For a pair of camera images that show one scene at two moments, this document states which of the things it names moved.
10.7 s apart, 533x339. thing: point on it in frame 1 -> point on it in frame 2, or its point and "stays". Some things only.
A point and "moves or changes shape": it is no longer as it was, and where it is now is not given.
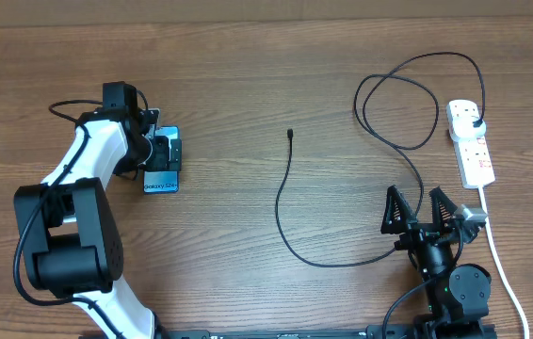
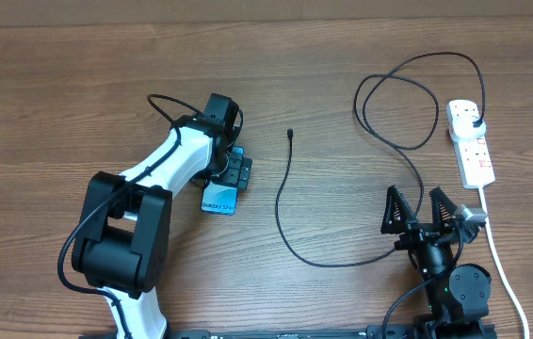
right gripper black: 417,233 stays
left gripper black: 160,160 -> 238,172
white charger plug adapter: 466,127 stays
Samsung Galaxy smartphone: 162,182 moves or changes shape
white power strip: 473,153 stays
